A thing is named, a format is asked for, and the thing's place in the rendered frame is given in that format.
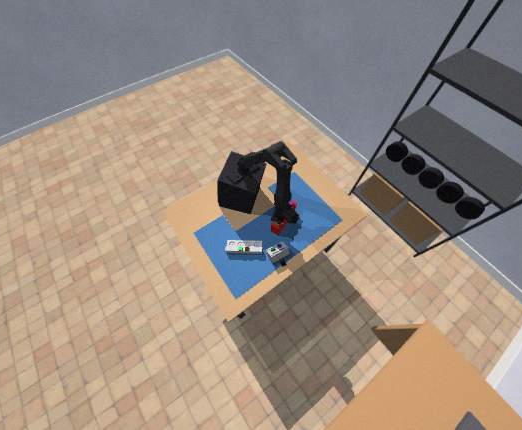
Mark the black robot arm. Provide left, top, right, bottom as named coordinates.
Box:
left=227, top=141, right=299, bottom=224

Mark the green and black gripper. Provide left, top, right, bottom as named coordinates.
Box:
left=270, top=211, right=284, bottom=225

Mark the blue bench mat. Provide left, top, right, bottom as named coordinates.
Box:
left=194, top=171, right=343, bottom=299

